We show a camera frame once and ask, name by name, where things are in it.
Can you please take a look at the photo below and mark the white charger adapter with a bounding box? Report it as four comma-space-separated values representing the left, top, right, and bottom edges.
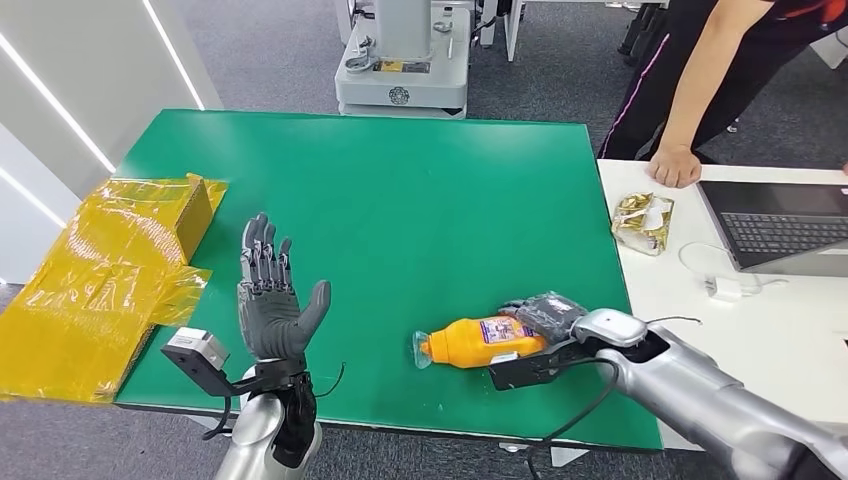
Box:
705, 276, 743, 303

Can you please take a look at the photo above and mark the grey wheeled robot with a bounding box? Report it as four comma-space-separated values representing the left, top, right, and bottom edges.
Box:
333, 0, 473, 121

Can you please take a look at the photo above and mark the dark grey laptop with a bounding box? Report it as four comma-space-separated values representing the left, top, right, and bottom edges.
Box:
696, 178, 848, 278

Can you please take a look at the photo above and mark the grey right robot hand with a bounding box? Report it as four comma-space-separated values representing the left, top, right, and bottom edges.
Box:
498, 291, 590, 346

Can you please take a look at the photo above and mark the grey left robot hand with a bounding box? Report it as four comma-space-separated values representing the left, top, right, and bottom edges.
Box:
237, 211, 333, 364

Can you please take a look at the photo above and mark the white stand frame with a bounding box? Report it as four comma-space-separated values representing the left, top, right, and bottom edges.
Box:
478, 0, 525, 63

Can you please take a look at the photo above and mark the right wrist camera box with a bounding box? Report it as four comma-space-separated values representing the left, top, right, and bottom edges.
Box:
488, 341, 598, 392

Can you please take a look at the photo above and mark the white charger cable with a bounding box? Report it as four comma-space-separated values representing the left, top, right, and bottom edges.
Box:
677, 240, 790, 299

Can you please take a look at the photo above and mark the gold foil snack packet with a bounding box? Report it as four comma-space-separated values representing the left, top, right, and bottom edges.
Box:
610, 192, 676, 258

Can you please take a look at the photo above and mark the person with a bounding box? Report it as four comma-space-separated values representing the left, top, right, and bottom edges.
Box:
596, 0, 848, 190

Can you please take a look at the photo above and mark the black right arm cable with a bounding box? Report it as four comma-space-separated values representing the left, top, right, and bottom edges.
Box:
526, 357, 621, 480

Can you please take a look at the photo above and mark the person's hand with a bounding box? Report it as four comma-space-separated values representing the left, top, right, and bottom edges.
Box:
645, 144, 704, 190

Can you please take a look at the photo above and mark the white wall light strip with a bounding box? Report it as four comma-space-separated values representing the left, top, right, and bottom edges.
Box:
140, 0, 207, 112
0, 33, 117, 175
0, 165, 68, 230

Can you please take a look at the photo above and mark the yellow taped cardboard box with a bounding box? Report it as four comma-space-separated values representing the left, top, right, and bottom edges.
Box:
0, 173, 230, 405

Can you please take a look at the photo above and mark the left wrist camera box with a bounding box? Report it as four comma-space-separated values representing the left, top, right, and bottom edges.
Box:
160, 326, 233, 399

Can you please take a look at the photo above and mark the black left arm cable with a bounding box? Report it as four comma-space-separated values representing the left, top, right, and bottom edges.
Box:
201, 377, 234, 442

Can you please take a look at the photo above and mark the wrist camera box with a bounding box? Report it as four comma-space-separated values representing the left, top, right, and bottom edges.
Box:
488, 341, 598, 392
160, 326, 233, 399

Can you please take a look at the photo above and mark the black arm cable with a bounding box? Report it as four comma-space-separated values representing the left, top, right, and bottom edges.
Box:
201, 377, 234, 442
526, 357, 621, 480

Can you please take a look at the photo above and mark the white desk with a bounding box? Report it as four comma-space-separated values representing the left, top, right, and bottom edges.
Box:
596, 158, 848, 452

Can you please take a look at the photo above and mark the orange plastic bottle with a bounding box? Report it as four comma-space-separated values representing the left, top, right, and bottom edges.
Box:
411, 315, 550, 370

